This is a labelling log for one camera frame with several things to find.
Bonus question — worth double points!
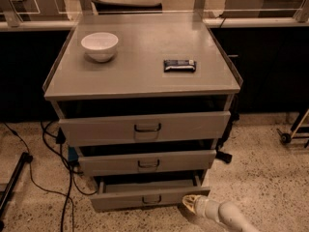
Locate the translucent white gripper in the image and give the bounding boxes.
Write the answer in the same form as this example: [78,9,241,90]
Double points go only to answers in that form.
[183,194,220,221]

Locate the grey bottom drawer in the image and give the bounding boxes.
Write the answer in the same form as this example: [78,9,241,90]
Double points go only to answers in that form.
[90,172,210,211]

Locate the grey drawer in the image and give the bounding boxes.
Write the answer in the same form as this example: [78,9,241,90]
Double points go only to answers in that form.
[79,150,216,176]
[90,172,210,211]
[59,111,230,146]

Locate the grey top drawer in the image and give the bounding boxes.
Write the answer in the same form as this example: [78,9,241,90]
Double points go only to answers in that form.
[59,111,230,146]

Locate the grey middle drawer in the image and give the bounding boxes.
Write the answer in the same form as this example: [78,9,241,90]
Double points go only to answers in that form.
[79,150,216,176]

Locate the grey drawer cabinet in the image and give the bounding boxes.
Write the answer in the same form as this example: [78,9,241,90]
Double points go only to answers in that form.
[42,11,244,213]

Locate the black power plug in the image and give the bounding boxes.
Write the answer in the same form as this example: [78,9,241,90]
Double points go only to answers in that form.
[215,150,233,164]

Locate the blue box behind cabinet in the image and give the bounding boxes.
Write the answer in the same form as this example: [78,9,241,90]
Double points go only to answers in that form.
[68,147,78,163]

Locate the wheeled cart base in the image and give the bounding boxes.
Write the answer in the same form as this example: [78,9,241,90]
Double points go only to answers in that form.
[277,108,309,148]

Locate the dark blue snack bar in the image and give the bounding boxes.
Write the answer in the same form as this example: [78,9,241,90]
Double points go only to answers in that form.
[163,60,197,73]

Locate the black stand leg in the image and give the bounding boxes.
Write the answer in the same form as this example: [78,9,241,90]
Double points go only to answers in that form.
[0,152,33,232]

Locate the white ceramic bowl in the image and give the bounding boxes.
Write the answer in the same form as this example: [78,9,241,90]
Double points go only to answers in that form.
[81,32,119,63]

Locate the black floor cable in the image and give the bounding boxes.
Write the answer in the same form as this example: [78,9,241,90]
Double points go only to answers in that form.
[3,120,98,232]

